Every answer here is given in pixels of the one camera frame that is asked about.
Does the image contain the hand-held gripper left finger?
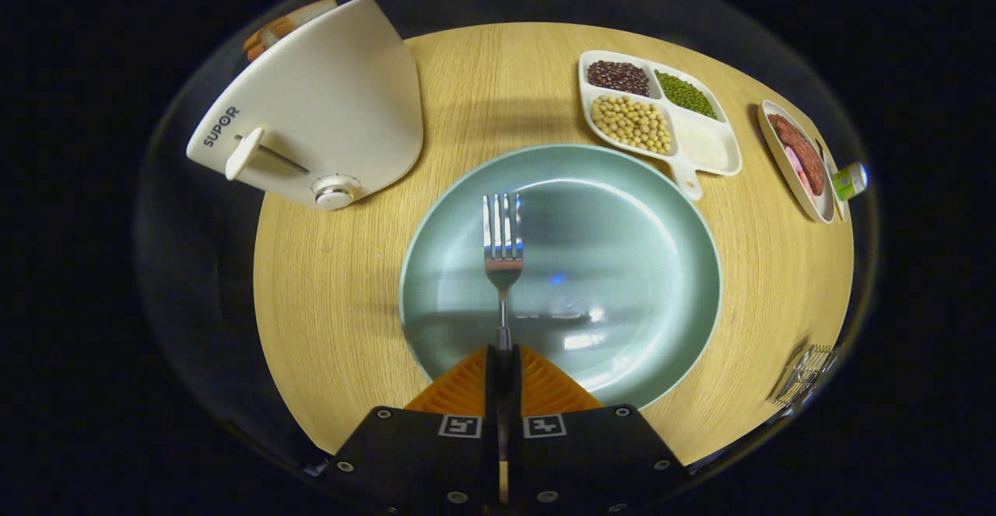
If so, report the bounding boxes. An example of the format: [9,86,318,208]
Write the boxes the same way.
[323,345,505,516]

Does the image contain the green mung beans heap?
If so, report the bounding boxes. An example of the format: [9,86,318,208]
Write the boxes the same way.
[654,70,718,120]

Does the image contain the white divided tray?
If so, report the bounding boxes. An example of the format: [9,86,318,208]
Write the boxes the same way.
[578,50,743,202]

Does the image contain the light toast slice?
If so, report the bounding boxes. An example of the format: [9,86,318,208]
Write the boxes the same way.
[261,0,339,48]

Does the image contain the small white dish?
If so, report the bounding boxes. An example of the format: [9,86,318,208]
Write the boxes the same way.
[817,139,849,223]

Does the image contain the red beans heap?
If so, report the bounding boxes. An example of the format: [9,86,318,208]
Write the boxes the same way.
[586,60,651,97]

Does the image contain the soybeans heap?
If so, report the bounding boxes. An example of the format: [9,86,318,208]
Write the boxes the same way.
[590,94,673,154]

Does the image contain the brown steak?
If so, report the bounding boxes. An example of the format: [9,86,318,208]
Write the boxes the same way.
[769,114,826,196]

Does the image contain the metal wire rack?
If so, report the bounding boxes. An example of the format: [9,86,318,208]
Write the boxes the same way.
[769,342,845,410]

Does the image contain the white toaster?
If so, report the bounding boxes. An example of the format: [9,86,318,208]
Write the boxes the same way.
[185,0,425,212]

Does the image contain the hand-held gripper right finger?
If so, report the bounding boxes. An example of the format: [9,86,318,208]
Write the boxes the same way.
[504,345,692,516]

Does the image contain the pale green plate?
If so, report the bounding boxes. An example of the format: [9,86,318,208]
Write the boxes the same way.
[398,143,723,410]

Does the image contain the pink ham slice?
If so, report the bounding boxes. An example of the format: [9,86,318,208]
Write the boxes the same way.
[784,145,816,205]

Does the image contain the white rice heap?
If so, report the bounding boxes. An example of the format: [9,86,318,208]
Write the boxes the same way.
[673,111,736,173]

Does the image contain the white round plate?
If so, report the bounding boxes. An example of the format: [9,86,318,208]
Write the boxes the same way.
[758,100,836,225]

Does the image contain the green white bottle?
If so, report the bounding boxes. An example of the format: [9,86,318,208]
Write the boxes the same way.
[831,161,869,202]

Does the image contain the metal fork wooden handle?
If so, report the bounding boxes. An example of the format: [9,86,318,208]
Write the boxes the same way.
[482,192,524,353]

